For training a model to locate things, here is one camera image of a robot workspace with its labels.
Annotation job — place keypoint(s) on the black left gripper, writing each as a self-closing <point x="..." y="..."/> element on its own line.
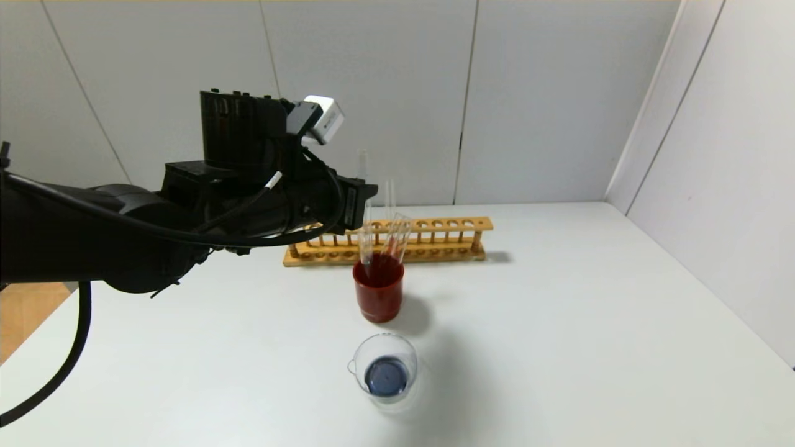
<point x="356" y="205"/>

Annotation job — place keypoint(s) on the test tube with orange-red pigment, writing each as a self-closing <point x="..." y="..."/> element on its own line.
<point x="362" y="248"/>

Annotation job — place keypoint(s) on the test tube with blue pigment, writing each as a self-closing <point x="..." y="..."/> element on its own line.
<point x="366" y="254"/>

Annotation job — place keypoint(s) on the test tube with red pigment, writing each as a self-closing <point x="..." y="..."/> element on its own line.
<point x="390" y="202"/>

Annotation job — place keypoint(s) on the wooden test tube rack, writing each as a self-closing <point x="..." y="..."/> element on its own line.
<point x="447" y="226"/>

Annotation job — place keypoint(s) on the red plastic cup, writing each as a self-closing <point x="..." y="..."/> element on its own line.
<point x="379" y="295"/>

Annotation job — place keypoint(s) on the clear glass beaker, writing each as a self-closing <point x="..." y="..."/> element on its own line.
<point x="385" y="375"/>

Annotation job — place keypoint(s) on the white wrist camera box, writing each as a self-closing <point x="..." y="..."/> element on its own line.
<point x="323" y="119"/>

